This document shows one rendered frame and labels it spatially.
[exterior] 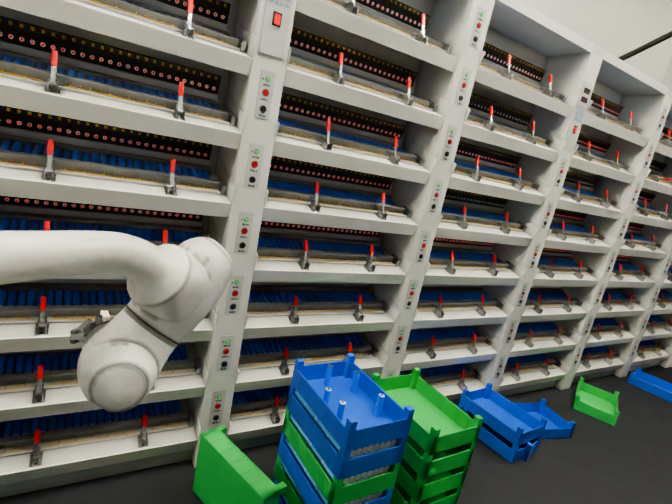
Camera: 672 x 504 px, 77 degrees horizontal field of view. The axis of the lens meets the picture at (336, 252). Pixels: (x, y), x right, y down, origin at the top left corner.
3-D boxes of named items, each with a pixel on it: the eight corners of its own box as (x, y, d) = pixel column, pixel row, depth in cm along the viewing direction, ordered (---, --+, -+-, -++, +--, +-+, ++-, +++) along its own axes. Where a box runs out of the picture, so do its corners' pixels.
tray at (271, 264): (401, 284, 161) (416, 254, 155) (249, 281, 129) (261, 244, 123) (376, 254, 176) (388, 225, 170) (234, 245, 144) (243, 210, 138)
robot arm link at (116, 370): (117, 397, 72) (172, 334, 75) (127, 439, 58) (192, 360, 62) (59, 363, 67) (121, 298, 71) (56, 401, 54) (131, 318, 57)
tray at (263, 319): (390, 330, 166) (404, 302, 159) (240, 339, 134) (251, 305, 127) (366, 297, 180) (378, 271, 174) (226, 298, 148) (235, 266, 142)
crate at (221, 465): (251, 563, 111) (275, 546, 117) (264, 499, 106) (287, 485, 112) (192, 490, 129) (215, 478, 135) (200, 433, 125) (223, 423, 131)
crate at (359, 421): (408, 436, 110) (415, 409, 109) (344, 452, 99) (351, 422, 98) (347, 375, 135) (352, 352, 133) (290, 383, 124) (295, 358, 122)
